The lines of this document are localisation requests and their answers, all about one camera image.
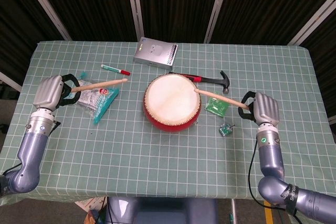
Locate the silver earbuds box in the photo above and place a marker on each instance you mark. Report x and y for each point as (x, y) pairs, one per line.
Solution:
(155, 53)

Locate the white table leg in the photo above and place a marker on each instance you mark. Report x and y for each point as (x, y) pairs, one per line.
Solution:
(233, 211)

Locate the wooden drumstick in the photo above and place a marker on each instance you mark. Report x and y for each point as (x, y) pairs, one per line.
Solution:
(223, 99)
(105, 84)

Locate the teal clear snack bag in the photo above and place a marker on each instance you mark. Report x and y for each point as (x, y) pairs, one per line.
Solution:
(102, 102)

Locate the green grid cutting mat table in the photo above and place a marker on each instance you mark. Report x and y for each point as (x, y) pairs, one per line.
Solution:
(131, 155)

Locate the dark pleated curtain panel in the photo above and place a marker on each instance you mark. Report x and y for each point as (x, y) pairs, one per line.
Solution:
(262, 6)
(92, 6)
(178, 6)
(15, 24)

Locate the green circuit board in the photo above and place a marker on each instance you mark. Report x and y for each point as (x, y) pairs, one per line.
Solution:
(216, 109)

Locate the red drum white skin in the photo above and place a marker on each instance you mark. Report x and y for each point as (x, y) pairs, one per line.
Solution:
(170, 100)

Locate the black claw hammer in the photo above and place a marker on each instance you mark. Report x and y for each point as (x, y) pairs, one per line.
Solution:
(210, 79)

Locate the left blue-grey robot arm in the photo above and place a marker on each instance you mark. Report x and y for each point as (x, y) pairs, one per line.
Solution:
(29, 155)

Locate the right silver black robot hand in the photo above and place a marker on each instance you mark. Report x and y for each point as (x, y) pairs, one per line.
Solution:
(266, 108)

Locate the white partition post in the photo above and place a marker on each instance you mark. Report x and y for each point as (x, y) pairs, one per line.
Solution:
(312, 19)
(9, 80)
(135, 6)
(50, 9)
(216, 9)

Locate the small green electronic module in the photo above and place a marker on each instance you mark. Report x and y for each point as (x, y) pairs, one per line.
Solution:
(224, 130)

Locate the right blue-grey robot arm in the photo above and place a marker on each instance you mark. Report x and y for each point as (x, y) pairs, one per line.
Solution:
(270, 155)

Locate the printed paper boxes pile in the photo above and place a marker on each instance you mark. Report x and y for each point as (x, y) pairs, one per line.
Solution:
(90, 205)

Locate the green marker red cap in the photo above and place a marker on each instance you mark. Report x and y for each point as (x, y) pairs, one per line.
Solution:
(113, 68)

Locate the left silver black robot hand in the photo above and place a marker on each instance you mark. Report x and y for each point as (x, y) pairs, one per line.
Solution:
(48, 93)

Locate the blue-grey robot torso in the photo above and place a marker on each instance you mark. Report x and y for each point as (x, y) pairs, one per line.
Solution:
(162, 211)

